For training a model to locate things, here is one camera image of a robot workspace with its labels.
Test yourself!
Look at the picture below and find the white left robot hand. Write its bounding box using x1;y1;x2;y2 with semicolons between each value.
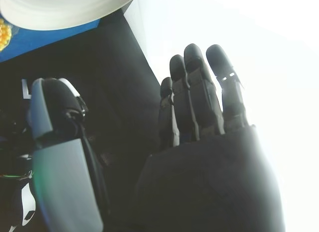
28;43;286;232

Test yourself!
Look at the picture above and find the bag of yellow corn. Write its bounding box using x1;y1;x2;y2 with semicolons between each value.
0;18;13;52

